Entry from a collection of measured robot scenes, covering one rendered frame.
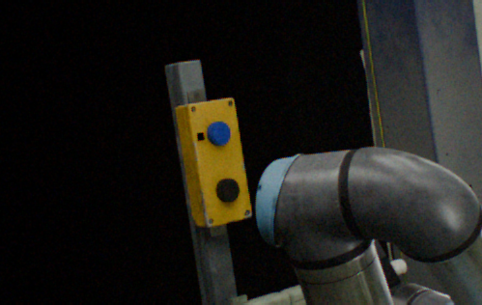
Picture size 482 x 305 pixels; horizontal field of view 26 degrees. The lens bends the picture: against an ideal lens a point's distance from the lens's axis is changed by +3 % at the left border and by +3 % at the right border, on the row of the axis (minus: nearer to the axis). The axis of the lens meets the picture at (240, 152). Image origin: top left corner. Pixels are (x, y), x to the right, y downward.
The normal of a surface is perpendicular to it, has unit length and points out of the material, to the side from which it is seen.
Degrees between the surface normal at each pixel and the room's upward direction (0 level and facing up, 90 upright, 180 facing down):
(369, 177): 63
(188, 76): 90
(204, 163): 90
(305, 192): 74
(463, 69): 90
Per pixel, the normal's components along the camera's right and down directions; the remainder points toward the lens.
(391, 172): 0.00, -0.50
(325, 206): -0.50, 0.19
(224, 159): 0.58, -0.05
